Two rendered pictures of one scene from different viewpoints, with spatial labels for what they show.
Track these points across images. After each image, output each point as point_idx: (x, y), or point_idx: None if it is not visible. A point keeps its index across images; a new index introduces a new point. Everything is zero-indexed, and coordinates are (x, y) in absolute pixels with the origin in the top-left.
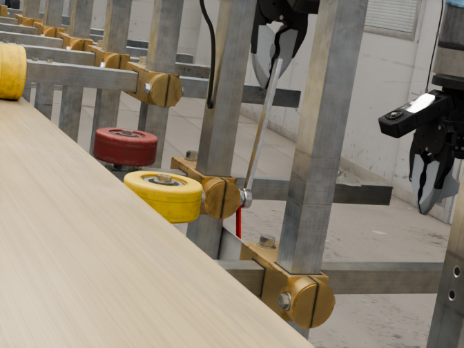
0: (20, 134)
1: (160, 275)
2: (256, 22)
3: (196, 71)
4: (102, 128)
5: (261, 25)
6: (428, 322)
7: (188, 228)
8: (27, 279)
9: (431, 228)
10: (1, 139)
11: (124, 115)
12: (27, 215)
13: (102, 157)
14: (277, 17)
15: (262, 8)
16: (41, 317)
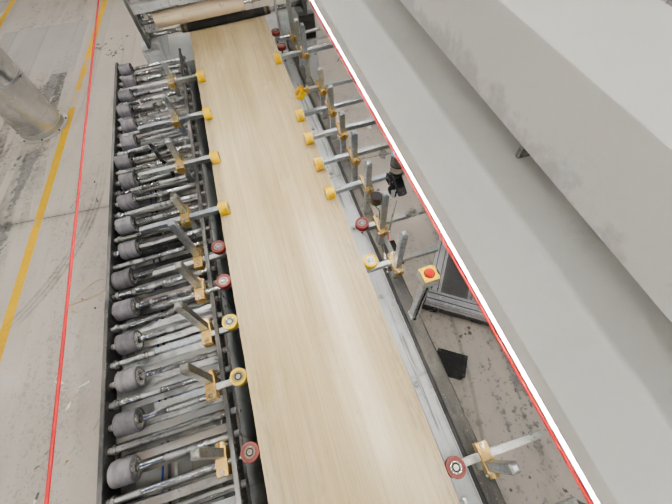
0: (340, 233)
1: (370, 309)
2: (390, 190)
3: (378, 148)
4: (356, 221)
5: (391, 190)
6: None
7: (377, 232)
8: (353, 316)
9: None
10: (337, 239)
11: None
12: (349, 289)
13: (357, 229)
14: (395, 188)
15: (391, 188)
16: (356, 328)
